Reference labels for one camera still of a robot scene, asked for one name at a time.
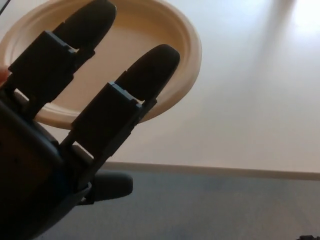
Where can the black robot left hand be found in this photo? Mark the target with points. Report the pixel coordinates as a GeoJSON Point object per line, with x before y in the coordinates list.
{"type": "Point", "coordinates": [32, 175]}

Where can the person's hand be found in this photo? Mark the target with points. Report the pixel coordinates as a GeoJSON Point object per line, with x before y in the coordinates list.
{"type": "Point", "coordinates": [3, 75]}

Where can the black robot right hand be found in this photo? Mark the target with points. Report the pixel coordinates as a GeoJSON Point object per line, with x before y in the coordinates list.
{"type": "Point", "coordinates": [310, 238]}

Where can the beige paper plate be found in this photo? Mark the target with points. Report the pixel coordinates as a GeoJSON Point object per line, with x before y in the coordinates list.
{"type": "Point", "coordinates": [140, 32]}

